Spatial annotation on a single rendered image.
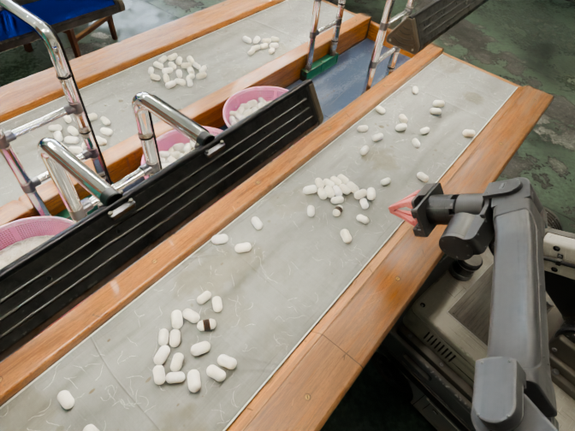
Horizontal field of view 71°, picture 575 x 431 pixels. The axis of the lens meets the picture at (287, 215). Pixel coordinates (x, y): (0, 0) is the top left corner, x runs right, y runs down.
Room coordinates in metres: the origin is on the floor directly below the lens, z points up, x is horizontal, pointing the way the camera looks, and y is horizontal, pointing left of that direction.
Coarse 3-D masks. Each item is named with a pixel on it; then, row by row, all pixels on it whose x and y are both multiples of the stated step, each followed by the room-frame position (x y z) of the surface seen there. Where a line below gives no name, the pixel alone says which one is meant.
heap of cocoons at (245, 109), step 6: (252, 102) 1.04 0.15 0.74; (258, 102) 1.07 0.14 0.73; (264, 102) 1.05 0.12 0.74; (240, 108) 1.00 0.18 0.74; (246, 108) 1.02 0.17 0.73; (252, 108) 1.01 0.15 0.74; (258, 108) 1.02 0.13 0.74; (234, 114) 0.97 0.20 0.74; (240, 114) 0.97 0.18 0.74; (246, 114) 0.98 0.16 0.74; (234, 120) 0.94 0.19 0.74; (240, 120) 0.95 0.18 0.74
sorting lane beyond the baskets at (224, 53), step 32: (288, 0) 1.80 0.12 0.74; (224, 32) 1.44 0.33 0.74; (256, 32) 1.48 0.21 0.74; (288, 32) 1.51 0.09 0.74; (192, 64) 1.20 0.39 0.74; (224, 64) 1.23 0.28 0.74; (256, 64) 1.26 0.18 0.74; (64, 96) 0.94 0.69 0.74; (96, 96) 0.96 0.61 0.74; (128, 96) 0.99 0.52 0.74; (160, 96) 1.01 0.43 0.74; (192, 96) 1.03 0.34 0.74; (64, 128) 0.81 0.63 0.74; (96, 128) 0.82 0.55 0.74; (128, 128) 0.84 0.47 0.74; (0, 160) 0.66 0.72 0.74; (32, 160) 0.68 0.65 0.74; (0, 192) 0.56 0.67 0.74
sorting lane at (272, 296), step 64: (448, 64) 1.44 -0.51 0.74; (384, 128) 1.00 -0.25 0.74; (448, 128) 1.05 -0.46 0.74; (384, 192) 0.74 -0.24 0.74; (192, 256) 0.46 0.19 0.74; (256, 256) 0.49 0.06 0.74; (320, 256) 0.51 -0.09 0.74; (128, 320) 0.30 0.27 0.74; (256, 320) 0.34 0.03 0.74; (64, 384) 0.18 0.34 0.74; (128, 384) 0.19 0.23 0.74; (256, 384) 0.22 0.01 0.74
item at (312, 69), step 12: (312, 12) 1.32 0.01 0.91; (312, 24) 1.31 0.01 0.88; (336, 24) 1.42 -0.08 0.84; (312, 36) 1.31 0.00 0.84; (336, 36) 1.44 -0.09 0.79; (312, 48) 1.31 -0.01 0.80; (324, 60) 1.40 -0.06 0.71; (336, 60) 1.45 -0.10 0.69; (300, 72) 1.31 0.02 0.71; (312, 72) 1.33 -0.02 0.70
